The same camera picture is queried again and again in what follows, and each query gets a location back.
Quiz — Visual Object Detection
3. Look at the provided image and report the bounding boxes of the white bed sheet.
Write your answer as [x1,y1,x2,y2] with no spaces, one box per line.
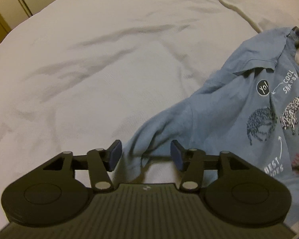
[0,0,299,230]

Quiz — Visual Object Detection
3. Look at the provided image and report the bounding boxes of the blue printed t-shirt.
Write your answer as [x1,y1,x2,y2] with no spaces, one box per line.
[118,27,299,227]

